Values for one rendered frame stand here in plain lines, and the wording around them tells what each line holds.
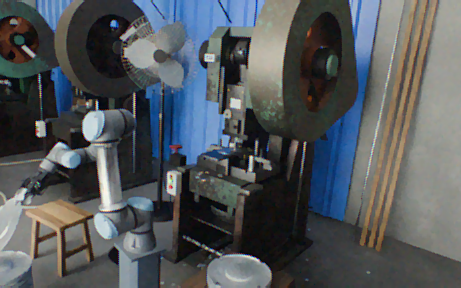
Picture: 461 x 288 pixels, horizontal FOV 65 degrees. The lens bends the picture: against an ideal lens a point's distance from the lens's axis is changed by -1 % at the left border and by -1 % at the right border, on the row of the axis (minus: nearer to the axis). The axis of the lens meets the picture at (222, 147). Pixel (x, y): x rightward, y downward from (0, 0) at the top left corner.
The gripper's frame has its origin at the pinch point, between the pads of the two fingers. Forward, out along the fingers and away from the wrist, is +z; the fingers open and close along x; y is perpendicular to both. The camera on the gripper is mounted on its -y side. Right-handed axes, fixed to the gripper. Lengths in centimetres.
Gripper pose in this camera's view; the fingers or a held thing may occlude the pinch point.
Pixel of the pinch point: (16, 203)
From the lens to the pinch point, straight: 200.6
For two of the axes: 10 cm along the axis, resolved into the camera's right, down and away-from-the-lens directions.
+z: -4.8, 8.0, -3.6
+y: 7.9, 2.1, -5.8
